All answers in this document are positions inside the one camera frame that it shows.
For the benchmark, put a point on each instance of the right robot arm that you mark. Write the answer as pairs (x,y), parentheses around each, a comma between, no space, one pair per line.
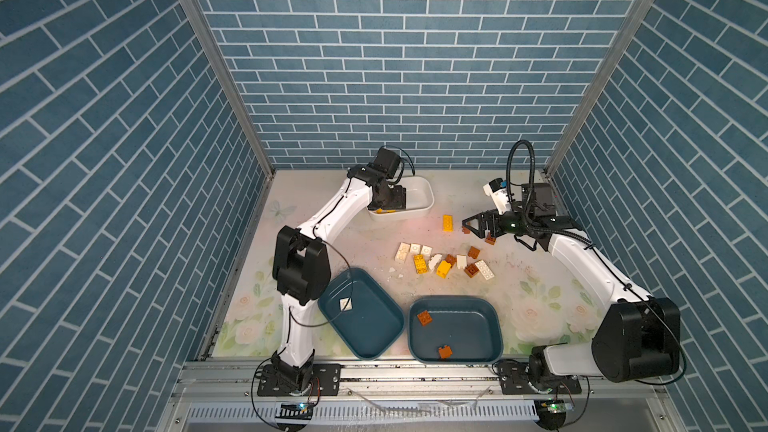
(638,338)

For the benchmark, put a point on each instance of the teal tray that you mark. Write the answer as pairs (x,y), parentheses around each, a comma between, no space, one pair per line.
(469,325)
(375,321)

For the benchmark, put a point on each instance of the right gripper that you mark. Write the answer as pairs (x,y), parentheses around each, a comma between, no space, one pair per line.
(483,217)

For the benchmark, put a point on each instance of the right teal tray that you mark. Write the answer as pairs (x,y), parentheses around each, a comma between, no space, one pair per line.
(469,325)

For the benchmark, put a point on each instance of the white rectangular bowl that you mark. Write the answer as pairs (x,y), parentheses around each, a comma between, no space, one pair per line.
(413,197)

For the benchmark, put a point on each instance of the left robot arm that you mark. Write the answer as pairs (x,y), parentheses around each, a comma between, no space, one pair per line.
(301,263)

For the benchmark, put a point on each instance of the left teal tray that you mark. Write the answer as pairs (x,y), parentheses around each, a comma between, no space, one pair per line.
(375,321)

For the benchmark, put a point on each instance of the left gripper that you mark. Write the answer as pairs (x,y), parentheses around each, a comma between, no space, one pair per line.
(398,200)

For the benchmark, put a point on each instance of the brown lego mid right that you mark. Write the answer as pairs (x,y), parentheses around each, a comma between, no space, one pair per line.
(474,252)

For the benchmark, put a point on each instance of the aluminium front rail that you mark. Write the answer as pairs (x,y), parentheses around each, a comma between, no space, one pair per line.
(405,395)

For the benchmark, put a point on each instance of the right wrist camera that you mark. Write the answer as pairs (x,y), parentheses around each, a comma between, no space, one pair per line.
(497,192)

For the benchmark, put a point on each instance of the white curved lego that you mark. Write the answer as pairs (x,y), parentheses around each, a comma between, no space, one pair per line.
(435,262)

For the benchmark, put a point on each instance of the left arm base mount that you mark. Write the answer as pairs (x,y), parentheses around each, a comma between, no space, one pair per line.
(321,378)

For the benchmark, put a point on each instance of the yellow long lego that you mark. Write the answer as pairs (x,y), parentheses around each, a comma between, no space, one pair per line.
(447,223)

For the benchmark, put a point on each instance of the yellow studded lego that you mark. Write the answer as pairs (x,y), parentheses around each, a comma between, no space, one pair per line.
(420,264)

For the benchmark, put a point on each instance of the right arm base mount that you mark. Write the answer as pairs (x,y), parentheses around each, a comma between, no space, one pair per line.
(521,378)

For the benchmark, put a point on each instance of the white long lego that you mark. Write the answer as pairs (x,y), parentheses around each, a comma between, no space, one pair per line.
(484,270)
(402,252)

